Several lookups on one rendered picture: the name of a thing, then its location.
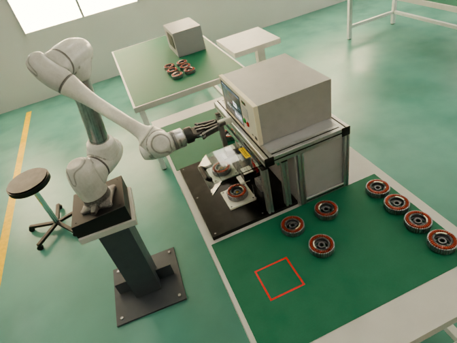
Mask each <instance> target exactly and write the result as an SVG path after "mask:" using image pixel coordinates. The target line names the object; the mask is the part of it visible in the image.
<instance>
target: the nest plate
mask: <svg viewBox="0 0 457 343"><path fill-rule="evenodd" d="M242 185H245V186H246V187H247V189H248V196H247V197H246V198H245V199H243V200H242V201H240V200H239V201H236V202H234V201H231V200H229V199H228V196H227V194H226V191H227V190H225V191H223V192H221V195H222V197H223V198H224V200H225V202H226V204H227V205H228V207H229V208H230V210H234V209H235V208H238V207H240V206H243V205H245V204H247V203H250V202H252V201H254V200H256V197H255V196H254V194H253V193H252V191H251V190H250V189H249V187H248V186H247V184H246V183H243V184H242Z"/></svg>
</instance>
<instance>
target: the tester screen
mask: <svg viewBox="0 0 457 343"><path fill-rule="evenodd" d="M221 83H222V82H221ZM222 89H223V93H224V98H225V102H226V104H227V105H228V103H227V101H228V102H229V103H230V104H231V107H230V106H229V105H228V106H229V107H230V108H231V109H232V110H233V111H234V112H235V110H234V108H235V109H236V110H237V108H236V107H235V106H234V105H233V101H234V102H235V103H236V104H237V105H238V106H239V107H240V104H239V98H238V97H237V96H236V95H235V94H234V93H233V92H232V91H231V90H230V89H229V88H227V87H226V86H225V85H224V84H223V83H222ZM240 109H241V108H240ZM237 111H238V110H237ZM238 112H239V111H238ZM239 113H240V112H239ZM240 114H241V113H240Z"/></svg>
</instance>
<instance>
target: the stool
mask: <svg viewBox="0 0 457 343"><path fill-rule="evenodd" d="M50 178H51V175H50V173H49V171H48V170H47V169H45V168H40V167H37V168H33V169H29V170H26V171H24V172H22V173H21V174H18V175H17V176H16V177H15V178H13V179H12V180H11V181H10V183H9V184H8V186H7V188H6V192H7V194H8V195H9V196H10V197H11V198H13V199H23V198H26V197H30V196H32V195H34V196H35V197H36V198H37V200H38V201H39V203H40V204H41V205H42V207H43V208H44V210H45V211H46V212H47V213H48V215H49V216H50V218H51V219H52V220H53V221H50V222H45V223H38V224H34V225H30V226H29V231H30V232H34V231H35V228H38V227H46V226H50V225H51V227H50V228H49V230H48V231H47V232H46V233H45V234H44V236H43V237H42V238H41V240H40V241H38V243H37V244H36V245H37V249H38V250H43V249H44V246H43V245H42V244H43V243H44V242H45V240H46V239H47V238H48V236H49V235H50V234H51V233H52V232H53V231H54V229H55V228H56V226H57V225H59V226H60V227H62V228H64V229H66V230H68V231H70V232H72V233H73V236H75V237H76V235H75V233H74V232H73V231H72V229H71V227H70V226H69V225H66V224H65V223H62V222H63V221H64V220H66V219H68V218H69V217H71V216H72V212H70V213H68V214H66V215H65V216H63V217H62V218H60V210H61V209H62V208H63V206H62V205H61V204H59V203H58V204H56V213H53V211H52V209H51V208H50V206H49V205H48V204H47V203H46V201H45V199H44V198H43V197H42V196H41V194H40V193H39V192H40V191H41V190H42V189H43V188H44V187H45V186H46V185H47V184H48V183H49V181H50Z"/></svg>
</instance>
